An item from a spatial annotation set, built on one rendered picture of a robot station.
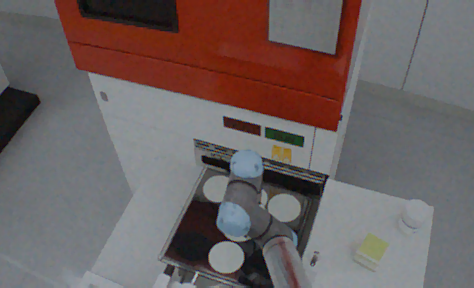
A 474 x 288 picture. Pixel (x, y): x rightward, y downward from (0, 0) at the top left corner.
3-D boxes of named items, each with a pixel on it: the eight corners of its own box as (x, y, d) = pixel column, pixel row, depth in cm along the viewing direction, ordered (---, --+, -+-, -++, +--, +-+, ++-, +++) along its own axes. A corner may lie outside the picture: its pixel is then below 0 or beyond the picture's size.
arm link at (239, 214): (265, 242, 99) (275, 201, 105) (230, 217, 93) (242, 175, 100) (241, 247, 104) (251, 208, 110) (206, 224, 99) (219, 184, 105)
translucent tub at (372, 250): (363, 241, 121) (368, 230, 116) (386, 254, 119) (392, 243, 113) (350, 261, 118) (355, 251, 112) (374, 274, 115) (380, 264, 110)
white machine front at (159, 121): (114, 136, 167) (87, 56, 136) (324, 196, 148) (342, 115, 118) (110, 142, 165) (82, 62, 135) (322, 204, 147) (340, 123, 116)
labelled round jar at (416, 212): (398, 213, 127) (407, 196, 119) (420, 219, 125) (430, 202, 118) (395, 233, 123) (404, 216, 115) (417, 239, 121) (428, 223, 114)
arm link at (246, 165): (224, 172, 101) (234, 143, 106) (227, 198, 109) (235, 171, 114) (259, 178, 99) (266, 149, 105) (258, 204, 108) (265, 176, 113)
